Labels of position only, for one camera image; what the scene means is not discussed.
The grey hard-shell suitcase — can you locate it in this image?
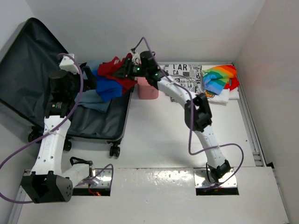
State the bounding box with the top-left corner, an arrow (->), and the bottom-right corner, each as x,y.
0,18 -> 132,157

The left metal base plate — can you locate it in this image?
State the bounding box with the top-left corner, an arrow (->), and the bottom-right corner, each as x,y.
72,168 -> 114,196

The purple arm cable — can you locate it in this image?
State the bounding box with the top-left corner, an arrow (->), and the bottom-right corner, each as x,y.
0,53 -> 114,204
134,36 -> 244,189

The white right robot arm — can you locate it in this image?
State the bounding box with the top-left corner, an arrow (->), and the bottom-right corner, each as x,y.
113,62 -> 231,183

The black white newspaper print shirt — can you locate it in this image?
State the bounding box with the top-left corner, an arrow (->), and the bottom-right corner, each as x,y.
163,63 -> 203,94

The metal base plate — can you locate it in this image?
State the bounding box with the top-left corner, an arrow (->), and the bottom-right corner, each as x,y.
194,168 -> 239,196
72,168 -> 114,196

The grey-blue cloth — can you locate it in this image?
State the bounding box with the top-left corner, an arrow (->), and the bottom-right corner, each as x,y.
74,60 -> 110,112

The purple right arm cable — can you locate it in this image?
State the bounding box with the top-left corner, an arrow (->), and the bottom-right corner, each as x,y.
134,36 -> 244,189

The red shirt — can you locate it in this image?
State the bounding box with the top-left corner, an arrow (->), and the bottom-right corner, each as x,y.
97,53 -> 137,94

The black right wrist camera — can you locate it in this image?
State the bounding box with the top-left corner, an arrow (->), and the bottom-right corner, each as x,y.
140,51 -> 156,69

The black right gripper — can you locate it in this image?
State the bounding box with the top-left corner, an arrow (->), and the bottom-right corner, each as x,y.
112,57 -> 149,82

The rainbow striped garment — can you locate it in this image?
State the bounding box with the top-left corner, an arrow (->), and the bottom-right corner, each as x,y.
202,65 -> 240,95

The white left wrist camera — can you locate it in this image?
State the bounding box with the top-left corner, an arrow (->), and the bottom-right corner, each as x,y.
59,56 -> 79,74

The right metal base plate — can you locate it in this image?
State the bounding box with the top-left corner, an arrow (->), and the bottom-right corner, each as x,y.
194,168 -> 239,196

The pink vanity case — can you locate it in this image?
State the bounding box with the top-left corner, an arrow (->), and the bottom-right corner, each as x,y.
137,77 -> 159,100

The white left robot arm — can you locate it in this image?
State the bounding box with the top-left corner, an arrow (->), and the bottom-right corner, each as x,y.
21,68 -> 93,203

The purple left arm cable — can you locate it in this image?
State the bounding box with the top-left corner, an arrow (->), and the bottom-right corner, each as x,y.
0,53 -> 114,204

